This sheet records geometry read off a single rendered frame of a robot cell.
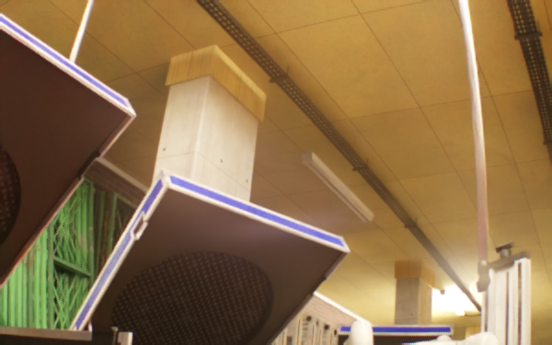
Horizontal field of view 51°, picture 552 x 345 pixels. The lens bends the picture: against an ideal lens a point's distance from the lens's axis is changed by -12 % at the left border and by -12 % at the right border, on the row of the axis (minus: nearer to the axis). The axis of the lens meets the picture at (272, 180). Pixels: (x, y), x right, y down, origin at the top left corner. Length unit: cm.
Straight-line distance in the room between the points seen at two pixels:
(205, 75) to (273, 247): 167
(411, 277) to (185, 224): 586
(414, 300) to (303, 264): 522
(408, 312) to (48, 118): 668
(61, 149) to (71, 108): 16
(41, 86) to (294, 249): 154
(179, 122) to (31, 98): 228
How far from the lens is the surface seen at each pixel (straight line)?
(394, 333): 510
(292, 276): 320
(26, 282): 505
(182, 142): 417
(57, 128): 220
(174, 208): 274
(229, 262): 308
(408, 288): 837
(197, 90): 433
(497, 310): 371
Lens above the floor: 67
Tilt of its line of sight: 24 degrees up
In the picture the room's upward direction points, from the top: 6 degrees clockwise
